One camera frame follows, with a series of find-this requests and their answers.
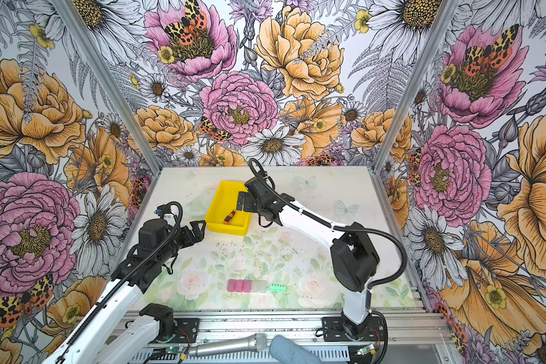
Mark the black corrugated cable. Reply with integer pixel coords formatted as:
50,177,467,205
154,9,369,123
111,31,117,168
58,201,184,360
247,158,409,290

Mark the right black corrugated cable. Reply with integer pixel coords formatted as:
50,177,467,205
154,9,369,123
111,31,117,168
247,158,409,290

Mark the green toothed block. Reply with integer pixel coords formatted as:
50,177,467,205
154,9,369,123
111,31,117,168
269,284,287,293

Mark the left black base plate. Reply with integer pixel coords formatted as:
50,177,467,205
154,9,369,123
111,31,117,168
167,318,200,344

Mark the yellow plastic bin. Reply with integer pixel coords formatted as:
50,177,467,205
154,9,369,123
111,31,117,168
205,180,251,236

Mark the pink block strip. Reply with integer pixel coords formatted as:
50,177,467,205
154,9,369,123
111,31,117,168
227,279,253,293

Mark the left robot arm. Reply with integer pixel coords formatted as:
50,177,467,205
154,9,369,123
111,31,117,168
45,218,206,363

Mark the left black corrugated cable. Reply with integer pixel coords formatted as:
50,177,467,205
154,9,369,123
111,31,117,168
58,201,184,360

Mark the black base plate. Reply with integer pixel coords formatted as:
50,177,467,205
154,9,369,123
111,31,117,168
321,315,387,342
167,318,200,344

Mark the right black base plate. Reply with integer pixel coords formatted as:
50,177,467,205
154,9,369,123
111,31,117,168
321,315,387,342

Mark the silver microphone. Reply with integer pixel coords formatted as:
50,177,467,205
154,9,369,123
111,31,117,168
189,333,268,357

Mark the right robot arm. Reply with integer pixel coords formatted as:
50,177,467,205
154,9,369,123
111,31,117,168
238,177,380,341

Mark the aluminium front rail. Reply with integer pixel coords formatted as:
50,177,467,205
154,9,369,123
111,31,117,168
113,311,456,349

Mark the blue foam windscreen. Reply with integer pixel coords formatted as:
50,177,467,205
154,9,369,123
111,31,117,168
268,335,322,364

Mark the translucent white block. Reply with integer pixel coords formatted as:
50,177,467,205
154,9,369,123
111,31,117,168
251,280,269,294

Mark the orange black screwdriver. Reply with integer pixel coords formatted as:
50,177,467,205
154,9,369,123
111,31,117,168
223,210,237,225

